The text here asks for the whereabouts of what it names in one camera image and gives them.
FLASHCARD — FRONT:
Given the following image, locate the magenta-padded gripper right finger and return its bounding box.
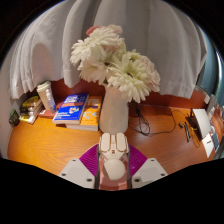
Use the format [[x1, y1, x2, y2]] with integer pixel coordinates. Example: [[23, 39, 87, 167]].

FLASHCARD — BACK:
[[126, 143, 168, 189]]

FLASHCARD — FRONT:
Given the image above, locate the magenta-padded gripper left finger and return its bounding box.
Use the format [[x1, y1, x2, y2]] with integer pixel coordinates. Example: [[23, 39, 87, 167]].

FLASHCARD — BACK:
[[58, 143, 100, 189]]

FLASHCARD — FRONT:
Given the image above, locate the white computer mouse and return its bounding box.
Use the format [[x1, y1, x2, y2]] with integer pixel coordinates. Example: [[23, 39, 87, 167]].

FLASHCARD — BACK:
[[98, 132, 130, 181]]

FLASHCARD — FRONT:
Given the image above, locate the orange book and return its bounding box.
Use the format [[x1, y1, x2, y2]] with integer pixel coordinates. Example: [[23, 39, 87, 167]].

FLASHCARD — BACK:
[[64, 96, 103, 132]]

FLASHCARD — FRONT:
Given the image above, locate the white ceramic vase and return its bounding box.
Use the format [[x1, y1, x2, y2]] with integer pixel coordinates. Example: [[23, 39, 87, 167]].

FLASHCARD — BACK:
[[98, 84, 130, 135]]

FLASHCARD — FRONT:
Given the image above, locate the blue book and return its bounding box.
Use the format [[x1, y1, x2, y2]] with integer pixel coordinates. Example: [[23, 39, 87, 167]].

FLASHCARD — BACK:
[[52, 92, 90, 125]]

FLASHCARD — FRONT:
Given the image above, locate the red book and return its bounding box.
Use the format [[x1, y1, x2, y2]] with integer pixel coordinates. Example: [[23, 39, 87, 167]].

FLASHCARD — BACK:
[[38, 101, 64, 119]]

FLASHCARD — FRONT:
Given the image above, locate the yellow and white book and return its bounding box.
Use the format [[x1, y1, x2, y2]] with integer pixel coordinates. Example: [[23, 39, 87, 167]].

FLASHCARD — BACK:
[[19, 110, 44, 125]]

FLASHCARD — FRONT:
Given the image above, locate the white electronic device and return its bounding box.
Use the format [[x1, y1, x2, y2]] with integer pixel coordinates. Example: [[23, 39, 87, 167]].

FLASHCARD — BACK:
[[192, 108, 213, 140]]

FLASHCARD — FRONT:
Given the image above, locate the cream tumbler cup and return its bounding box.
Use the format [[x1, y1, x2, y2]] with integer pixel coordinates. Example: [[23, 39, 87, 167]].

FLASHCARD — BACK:
[[36, 80, 56, 112]]

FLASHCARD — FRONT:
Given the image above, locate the yellow and black book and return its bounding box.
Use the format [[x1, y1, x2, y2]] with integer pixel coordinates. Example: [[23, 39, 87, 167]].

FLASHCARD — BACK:
[[21, 95, 42, 108]]

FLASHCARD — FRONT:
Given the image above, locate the dark green mug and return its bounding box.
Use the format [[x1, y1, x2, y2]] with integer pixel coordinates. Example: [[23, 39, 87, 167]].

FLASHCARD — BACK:
[[8, 109, 20, 128]]

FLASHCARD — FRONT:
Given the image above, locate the white artificial flower bouquet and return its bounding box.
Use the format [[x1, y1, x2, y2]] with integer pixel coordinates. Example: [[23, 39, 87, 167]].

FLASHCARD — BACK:
[[69, 23, 161, 104]]

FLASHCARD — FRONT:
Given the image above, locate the white curtain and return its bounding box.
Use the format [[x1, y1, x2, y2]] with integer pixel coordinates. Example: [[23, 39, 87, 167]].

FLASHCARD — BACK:
[[8, 0, 208, 100]]

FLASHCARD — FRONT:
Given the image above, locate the black cable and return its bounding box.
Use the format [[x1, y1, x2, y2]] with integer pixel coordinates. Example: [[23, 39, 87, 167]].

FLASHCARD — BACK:
[[128, 101, 191, 137]]

